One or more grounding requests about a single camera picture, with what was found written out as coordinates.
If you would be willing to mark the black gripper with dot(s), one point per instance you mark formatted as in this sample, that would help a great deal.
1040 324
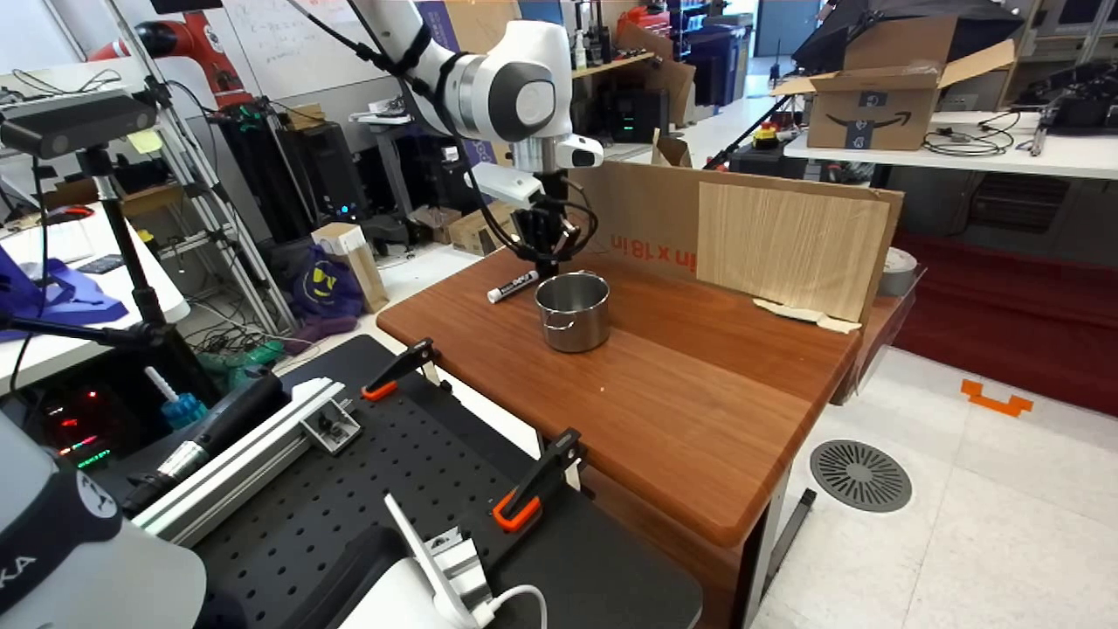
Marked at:
548 208

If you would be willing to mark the black dry erase marker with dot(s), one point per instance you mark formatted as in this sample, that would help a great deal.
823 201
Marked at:
510 287

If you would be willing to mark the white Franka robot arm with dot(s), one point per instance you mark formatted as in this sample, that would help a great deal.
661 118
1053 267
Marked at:
510 92

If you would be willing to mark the small steel pot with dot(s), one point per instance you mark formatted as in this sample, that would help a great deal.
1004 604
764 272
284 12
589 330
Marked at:
573 320

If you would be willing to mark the small tan cardboard box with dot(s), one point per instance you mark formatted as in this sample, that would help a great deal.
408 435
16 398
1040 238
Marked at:
353 264

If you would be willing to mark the brown cardboard panel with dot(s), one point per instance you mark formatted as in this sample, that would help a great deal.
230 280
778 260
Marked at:
771 246

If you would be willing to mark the black perforated base board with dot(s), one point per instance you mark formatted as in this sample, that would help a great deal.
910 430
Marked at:
386 468

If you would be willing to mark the silver metal rack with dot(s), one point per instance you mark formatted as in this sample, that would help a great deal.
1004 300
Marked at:
221 232

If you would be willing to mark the open cardboard shipping box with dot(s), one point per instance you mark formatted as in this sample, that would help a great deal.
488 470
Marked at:
874 109

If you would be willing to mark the round metal floor drain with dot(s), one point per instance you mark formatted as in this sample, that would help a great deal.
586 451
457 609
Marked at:
860 476

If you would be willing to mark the blue purple cloth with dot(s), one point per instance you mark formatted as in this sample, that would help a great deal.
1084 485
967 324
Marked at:
47 300

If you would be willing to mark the white desk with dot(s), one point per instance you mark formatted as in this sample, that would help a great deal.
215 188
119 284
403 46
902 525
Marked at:
1048 160

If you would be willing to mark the light grey wrist camera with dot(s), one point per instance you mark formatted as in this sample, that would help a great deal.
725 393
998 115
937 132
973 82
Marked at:
507 185

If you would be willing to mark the silver metal bracket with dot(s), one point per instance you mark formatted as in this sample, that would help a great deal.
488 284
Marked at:
449 561

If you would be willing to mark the dark metal table frame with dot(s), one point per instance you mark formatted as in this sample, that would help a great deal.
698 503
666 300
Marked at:
792 536

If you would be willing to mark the aluminium extrusion rail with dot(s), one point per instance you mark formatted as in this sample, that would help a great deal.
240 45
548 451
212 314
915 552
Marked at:
230 461

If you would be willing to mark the black camera tripod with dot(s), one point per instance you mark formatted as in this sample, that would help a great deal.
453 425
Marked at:
127 264

